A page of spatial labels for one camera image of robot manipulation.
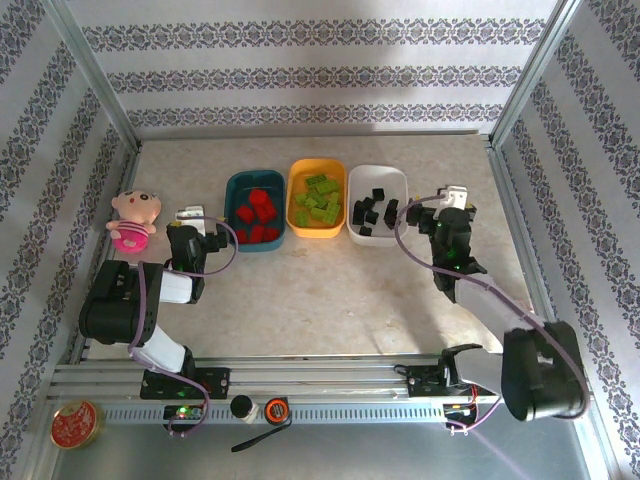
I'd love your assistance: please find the red round tin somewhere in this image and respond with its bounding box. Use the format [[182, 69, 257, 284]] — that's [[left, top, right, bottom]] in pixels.
[[49, 399, 106, 449]]

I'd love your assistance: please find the pink plush doll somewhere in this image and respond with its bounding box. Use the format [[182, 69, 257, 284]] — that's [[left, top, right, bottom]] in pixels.
[[105, 187, 164, 255]]

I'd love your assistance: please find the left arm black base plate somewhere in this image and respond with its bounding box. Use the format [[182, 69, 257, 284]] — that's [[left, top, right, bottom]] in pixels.
[[139, 367, 232, 401]]

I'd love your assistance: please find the aluminium frame rail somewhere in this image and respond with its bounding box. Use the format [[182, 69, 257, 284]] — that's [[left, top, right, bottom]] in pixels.
[[137, 128, 494, 141], [69, 144, 144, 364], [484, 142, 584, 364]]

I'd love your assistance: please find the slotted grey cable duct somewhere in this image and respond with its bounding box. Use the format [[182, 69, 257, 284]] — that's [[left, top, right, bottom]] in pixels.
[[102, 402, 451, 426]]

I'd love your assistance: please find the circuit board with green light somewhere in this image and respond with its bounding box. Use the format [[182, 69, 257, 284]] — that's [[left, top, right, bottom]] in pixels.
[[164, 404, 204, 421]]

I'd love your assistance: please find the white plastic container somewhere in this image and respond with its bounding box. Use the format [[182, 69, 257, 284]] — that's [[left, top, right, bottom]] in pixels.
[[346, 164, 410, 248]]

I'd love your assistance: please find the teal plastic container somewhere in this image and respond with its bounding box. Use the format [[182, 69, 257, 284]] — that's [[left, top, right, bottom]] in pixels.
[[223, 169, 287, 253]]

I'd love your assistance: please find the black capped small bottle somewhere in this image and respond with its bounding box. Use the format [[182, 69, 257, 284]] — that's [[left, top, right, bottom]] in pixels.
[[229, 394, 260, 425]]

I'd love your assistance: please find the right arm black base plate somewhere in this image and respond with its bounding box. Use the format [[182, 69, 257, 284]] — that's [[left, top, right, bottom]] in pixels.
[[405, 364, 499, 401]]

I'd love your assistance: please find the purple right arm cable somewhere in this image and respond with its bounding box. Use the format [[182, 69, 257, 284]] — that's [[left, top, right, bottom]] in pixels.
[[394, 197, 591, 436]]

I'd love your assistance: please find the yellow plastic container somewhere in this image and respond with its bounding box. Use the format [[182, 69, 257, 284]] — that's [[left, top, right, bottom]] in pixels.
[[285, 158, 349, 239]]

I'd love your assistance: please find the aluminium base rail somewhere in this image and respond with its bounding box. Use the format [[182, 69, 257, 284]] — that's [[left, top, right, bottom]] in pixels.
[[47, 355, 594, 404]]

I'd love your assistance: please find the aluminium frame post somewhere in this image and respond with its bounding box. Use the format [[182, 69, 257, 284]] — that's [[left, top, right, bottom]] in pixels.
[[489, 0, 586, 149], [43, 0, 141, 149]]

